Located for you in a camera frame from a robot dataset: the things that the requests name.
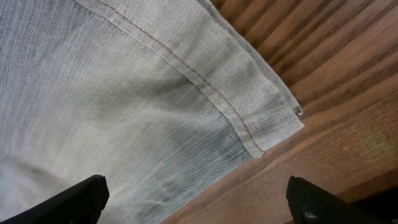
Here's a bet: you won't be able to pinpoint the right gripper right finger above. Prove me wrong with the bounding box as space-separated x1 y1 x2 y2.
286 176 384 224

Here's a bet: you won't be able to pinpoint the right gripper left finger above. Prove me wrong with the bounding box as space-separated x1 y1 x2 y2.
2 174 109 224

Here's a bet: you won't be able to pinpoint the light blue denim shorts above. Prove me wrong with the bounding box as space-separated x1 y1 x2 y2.
1 0 303 223

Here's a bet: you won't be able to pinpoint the white and black garment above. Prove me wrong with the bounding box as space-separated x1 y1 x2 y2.
352 187 398 224

